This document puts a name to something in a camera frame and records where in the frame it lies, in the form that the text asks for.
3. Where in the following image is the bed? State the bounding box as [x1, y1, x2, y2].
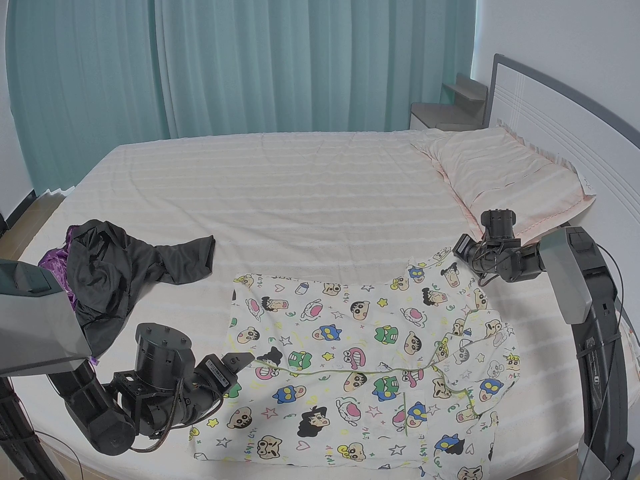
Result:
[7, 53, 640, 480]

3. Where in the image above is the purple satin garment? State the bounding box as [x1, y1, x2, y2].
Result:
[39, 224, 98, 369]

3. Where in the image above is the white printed pyjama top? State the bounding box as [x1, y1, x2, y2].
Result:
[189, 248, 522, 480]

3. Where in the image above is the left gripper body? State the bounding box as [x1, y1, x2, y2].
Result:
[194, 352, 242, 405]

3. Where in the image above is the black shirt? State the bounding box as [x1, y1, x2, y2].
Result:
[67, 219, 217, 359]

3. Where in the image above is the grey bedside table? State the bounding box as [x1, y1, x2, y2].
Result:
[410, 73, 490, 131]

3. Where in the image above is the pale pink striped pillow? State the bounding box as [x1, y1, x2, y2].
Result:
[410, 125, 597, 236]

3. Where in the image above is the black cable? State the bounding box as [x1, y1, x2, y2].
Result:
[132, 390, 224, 454]

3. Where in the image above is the blue-green curtain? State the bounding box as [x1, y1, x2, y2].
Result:
[155, 0, 481, 141]
[5, 0, 168, 199]

